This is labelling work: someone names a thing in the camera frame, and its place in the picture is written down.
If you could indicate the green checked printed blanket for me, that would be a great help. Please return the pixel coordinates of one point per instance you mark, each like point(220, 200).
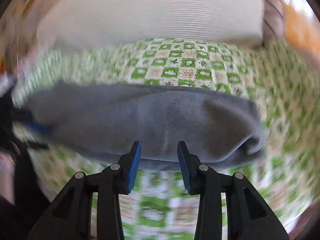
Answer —
point(175, 62)

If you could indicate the purple striped pillow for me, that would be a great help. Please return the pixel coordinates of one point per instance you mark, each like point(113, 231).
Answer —
point(273, 17)

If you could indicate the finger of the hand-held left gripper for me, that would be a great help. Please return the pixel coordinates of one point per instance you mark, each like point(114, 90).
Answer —
point(40, 127)
point(37, 145)

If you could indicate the grey fleece pants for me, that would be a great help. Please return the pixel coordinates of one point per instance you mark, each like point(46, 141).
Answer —
point(150, 120)

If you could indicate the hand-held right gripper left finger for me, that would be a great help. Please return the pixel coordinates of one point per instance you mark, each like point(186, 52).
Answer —
point(133, 170)

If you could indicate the striped white bolster pillow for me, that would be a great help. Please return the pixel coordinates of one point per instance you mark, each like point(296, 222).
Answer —
point(150, 12)

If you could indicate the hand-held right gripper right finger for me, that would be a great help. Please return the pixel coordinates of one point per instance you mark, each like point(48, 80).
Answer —
point(184, 170)

